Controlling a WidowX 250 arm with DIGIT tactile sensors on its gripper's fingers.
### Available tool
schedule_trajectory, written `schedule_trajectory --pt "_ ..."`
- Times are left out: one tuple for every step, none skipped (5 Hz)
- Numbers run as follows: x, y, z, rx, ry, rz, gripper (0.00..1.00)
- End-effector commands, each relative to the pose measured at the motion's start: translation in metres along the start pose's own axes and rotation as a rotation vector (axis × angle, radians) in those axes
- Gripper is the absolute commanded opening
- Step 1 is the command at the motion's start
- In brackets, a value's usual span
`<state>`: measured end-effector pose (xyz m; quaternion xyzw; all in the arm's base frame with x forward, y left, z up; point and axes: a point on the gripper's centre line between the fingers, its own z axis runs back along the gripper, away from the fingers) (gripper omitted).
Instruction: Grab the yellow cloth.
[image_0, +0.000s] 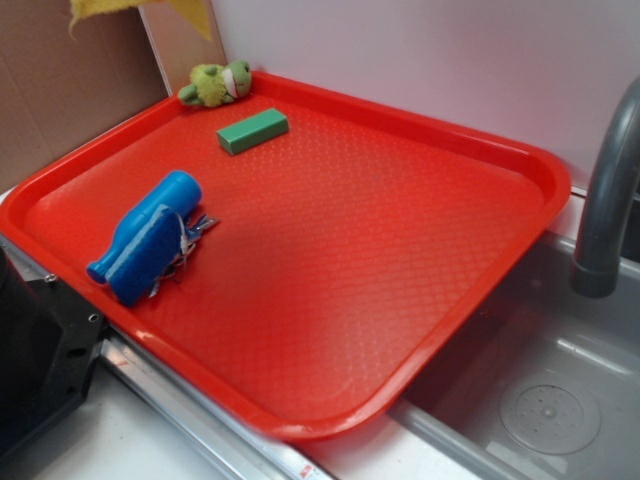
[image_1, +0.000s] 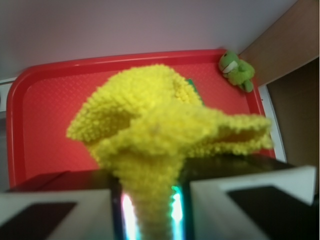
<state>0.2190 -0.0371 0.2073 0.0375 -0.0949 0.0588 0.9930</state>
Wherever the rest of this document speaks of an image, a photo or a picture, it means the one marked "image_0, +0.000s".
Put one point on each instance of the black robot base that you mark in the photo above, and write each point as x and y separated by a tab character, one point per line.
50	339

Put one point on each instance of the red plastic tray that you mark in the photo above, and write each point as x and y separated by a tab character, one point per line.
349	250

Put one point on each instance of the green rectangular block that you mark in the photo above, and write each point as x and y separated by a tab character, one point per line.
252	131

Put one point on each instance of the blue plastic bottle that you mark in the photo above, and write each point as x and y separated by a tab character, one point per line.
176	195

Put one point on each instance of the green plush frog toy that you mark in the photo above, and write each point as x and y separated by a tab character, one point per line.
213	85

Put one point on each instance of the grey plastic sink basin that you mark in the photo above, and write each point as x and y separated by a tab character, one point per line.
534	327

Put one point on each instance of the grey sink faucet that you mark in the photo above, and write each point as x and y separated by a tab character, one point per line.
609	226

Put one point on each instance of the round sink drain cover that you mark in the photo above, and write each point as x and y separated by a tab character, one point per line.
550	419

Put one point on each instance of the brown cardboard panel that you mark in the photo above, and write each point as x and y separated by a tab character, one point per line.
63	84

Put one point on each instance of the metal rail strip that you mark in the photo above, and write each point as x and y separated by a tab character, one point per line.
140	422

